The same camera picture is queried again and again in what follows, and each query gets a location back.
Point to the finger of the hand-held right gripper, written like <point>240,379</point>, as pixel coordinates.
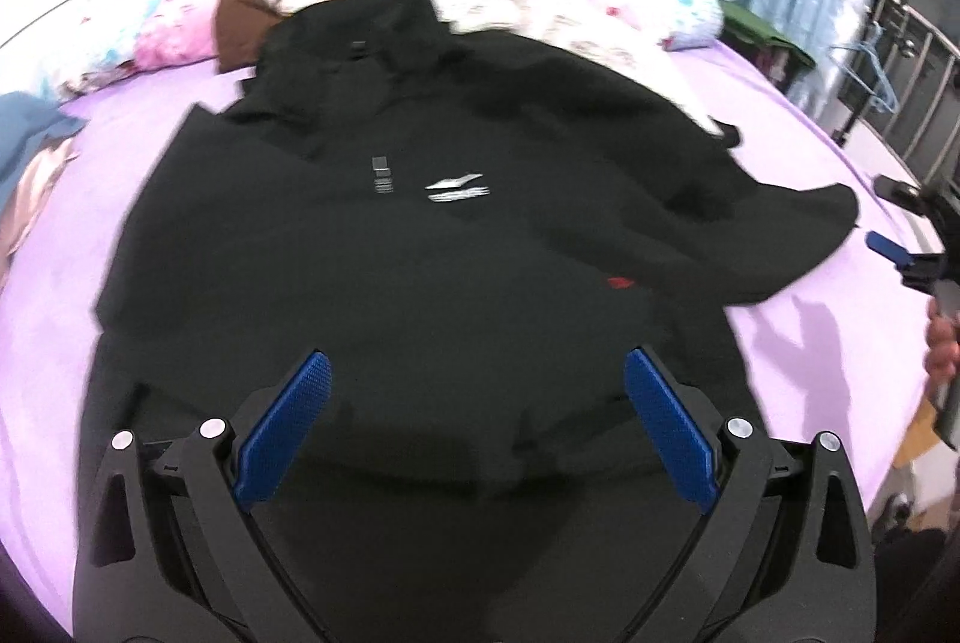
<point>889,249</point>
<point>900,190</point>

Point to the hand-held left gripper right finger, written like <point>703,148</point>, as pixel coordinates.
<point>667,425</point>

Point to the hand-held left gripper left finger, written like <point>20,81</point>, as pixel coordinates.
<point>289,422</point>

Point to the black jacket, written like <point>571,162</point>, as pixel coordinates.
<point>450,283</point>

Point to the blue clothes hanger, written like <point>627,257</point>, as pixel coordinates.
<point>877,77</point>

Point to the person's right hand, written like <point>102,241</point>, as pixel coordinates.
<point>941,347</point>

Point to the purple bed sheet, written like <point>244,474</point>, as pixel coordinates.
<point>810,343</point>

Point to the beige satin cloth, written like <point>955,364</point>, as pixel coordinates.
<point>34,193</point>

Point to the blue pillow with orange print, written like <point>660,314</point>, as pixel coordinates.
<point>30,122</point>

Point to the brown printed cloth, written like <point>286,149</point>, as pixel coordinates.
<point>240,21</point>

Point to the metal bed rail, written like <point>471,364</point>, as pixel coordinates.
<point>919,58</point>

